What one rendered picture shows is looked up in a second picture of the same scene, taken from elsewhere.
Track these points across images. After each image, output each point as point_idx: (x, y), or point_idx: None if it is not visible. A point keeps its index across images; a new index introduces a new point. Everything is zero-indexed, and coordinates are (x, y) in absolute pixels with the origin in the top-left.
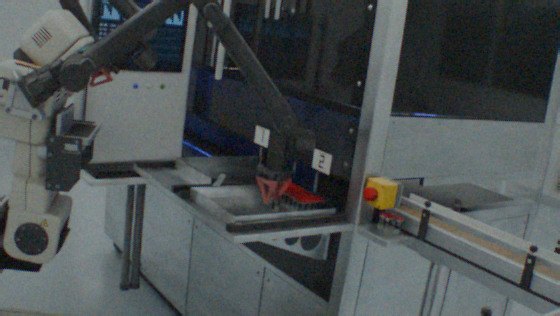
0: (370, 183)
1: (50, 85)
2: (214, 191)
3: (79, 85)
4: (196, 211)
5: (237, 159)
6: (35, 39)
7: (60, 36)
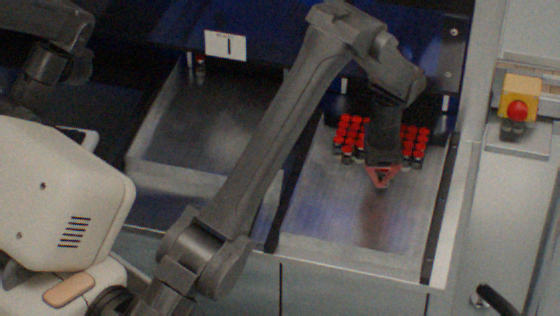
0: (509, 95)
1: (191, 313)
2: (292, 207)
3: (235, 280)
4: (328, 267)
5: (168, 82)
6: (64, 243)
7: (103, 207)
